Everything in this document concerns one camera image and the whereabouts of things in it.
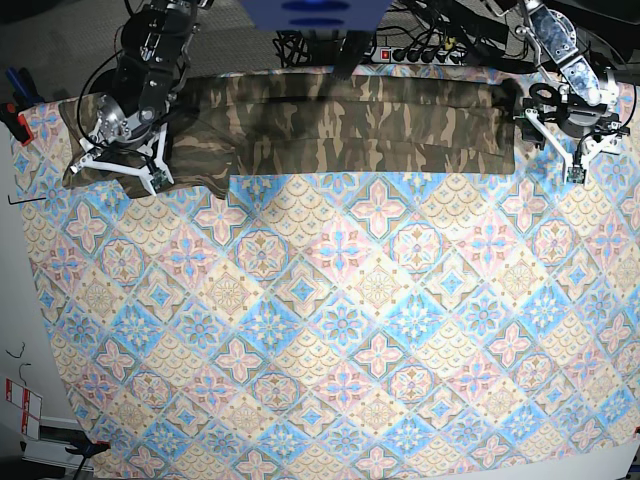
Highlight black white gripper left side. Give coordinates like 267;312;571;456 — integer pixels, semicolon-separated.
515;82;629;184

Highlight white power strip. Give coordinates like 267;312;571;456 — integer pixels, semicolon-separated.
369;45;467;66

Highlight black white gripper right side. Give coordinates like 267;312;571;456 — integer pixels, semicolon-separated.
70;123;174;196

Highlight blue black clamp lower left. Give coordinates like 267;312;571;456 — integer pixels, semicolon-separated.
39;426;111;469

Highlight red white label card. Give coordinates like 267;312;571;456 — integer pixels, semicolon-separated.
1;378;43;440

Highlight black centre post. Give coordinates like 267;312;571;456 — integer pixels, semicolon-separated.
332;30;374;80

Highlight black orange clamp upper left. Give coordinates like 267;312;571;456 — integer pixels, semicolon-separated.
1;67;34;146

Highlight black hex key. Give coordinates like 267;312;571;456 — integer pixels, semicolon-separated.
7;195;47;206

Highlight camouflage T-shirt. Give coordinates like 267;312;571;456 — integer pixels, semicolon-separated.
57;72;519;201

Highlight patterned tile tablecloth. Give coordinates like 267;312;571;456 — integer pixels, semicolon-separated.
11;86;639;479

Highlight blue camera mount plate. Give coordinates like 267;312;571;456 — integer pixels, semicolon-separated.
240;0;392;31

